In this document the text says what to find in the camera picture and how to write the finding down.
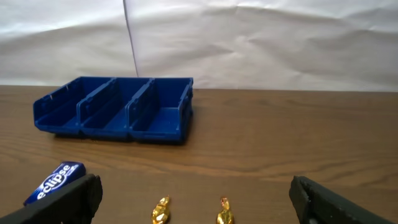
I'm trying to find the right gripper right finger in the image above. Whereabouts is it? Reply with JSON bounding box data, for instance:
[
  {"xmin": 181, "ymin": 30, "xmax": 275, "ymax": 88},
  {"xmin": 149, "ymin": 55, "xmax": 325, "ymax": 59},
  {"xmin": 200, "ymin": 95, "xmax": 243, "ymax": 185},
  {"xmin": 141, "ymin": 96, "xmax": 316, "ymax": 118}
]
[{"xmin": 289, "ymin": 175, "xmax": 396, "ymax": 224}]

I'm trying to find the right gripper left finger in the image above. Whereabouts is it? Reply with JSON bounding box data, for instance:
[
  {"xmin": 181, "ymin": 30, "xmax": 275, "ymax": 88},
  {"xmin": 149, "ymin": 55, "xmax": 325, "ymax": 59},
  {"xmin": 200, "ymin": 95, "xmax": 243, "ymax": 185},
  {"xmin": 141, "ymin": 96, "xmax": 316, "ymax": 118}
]
[{"xmin": 0, "ymin": 173, "xmax": 104, "ymax": 224}]

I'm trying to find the blue candy pack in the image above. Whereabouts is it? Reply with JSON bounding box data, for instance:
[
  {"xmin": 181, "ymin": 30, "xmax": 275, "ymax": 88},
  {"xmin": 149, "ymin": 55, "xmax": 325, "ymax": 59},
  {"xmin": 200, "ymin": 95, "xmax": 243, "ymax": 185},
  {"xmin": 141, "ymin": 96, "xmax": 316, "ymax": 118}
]
[{"xmin": 23, "ymin": 161, "xmax": 87, "ymax": 207}]

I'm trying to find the gold wrapped candy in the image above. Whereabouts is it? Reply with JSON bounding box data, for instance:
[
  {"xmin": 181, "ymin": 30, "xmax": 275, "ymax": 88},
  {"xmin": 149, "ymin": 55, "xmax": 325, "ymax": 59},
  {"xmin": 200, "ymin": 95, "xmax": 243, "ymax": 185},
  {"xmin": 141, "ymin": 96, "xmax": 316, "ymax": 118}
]
[
  {"xmin": 216, "ymin": 196, "xmax": 234, "ymax": 224},
  {"xmin": 150, "ymin": 195, "xmax": 172, "ymax": 224}
]

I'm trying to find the blue tray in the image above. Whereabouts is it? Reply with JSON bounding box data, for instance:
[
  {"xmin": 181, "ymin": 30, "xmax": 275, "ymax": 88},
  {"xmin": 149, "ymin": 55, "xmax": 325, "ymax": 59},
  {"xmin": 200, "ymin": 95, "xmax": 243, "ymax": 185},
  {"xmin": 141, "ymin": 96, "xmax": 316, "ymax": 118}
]
[{"xmin": 32, "ymin": 76, "xmax": 194, "ymax": 146}]

